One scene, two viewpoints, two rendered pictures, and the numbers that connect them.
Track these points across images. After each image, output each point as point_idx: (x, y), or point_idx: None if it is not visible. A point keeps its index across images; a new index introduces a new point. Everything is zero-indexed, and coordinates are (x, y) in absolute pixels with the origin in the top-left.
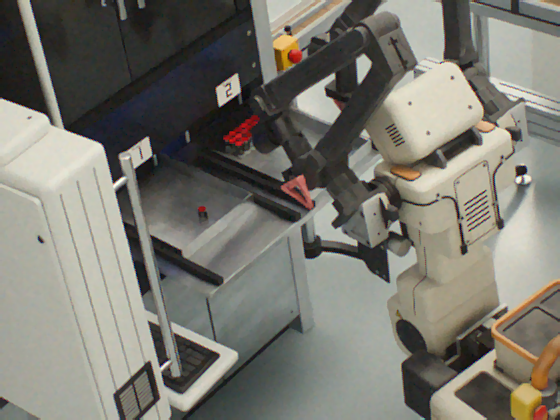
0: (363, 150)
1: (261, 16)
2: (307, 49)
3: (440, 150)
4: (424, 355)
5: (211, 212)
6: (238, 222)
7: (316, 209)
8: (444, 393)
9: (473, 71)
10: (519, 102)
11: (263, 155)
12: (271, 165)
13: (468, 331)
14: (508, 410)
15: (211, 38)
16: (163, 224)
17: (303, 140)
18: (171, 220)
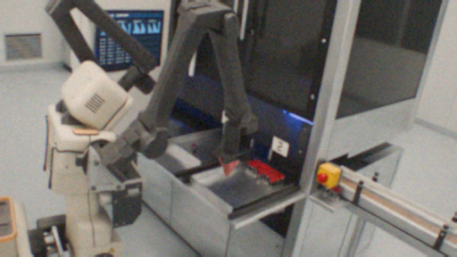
0: (226, 205)
1: (317, 129)
2: (369, 214)
3: (62, 101)
4: (62, 220)
5: (200, 156)
6: (186, 161)
7: (183, 186)
8: (15, 203)
9: (142, 132)
10: (103, 159)
11: (245, 178)
12: (234, 178)
13: (54, 231)
14: None
15: (282, 106)
16: (199, 145)
17: (120, 79)
18: (201, 146)
